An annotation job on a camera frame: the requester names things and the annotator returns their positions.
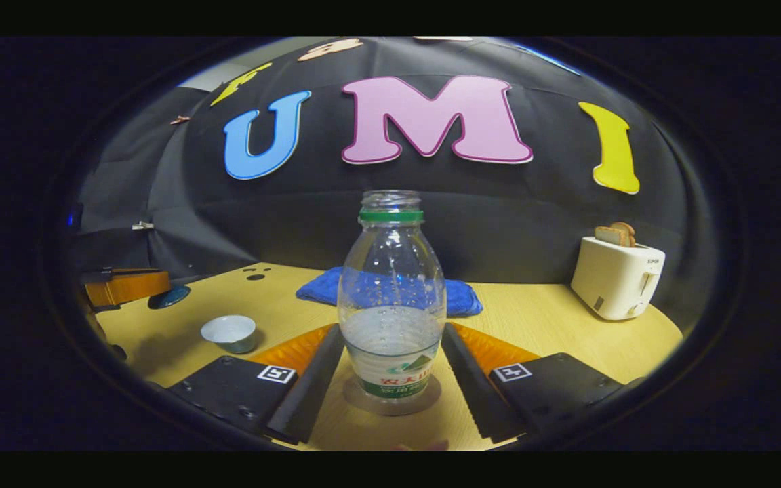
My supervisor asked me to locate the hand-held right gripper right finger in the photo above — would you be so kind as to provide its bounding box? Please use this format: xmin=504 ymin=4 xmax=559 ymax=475
xmin=441 ymin=322 xmax=626 ymax=443

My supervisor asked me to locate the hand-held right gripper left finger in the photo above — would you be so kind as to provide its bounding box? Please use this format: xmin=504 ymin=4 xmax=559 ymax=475
xmin=165 ymin=324 xmax=346 ymax=445

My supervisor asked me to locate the clear plastic water bottle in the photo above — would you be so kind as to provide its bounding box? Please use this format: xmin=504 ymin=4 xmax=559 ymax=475
xmin=337 ymin=190 xmax=447 ymax=401

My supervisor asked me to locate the blue towel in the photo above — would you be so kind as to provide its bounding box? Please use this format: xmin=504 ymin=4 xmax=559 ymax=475
xmin=296 ymin=266 xmax=483 ymax=318

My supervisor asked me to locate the black backdrop cloth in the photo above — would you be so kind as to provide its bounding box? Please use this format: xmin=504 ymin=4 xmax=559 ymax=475
xmin=68 ymin=37 xmax=710 ymax=326

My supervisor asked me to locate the white toaster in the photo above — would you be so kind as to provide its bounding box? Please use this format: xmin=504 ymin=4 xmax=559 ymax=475
xmin=571 ymin=236 xmax=666 ymax=321

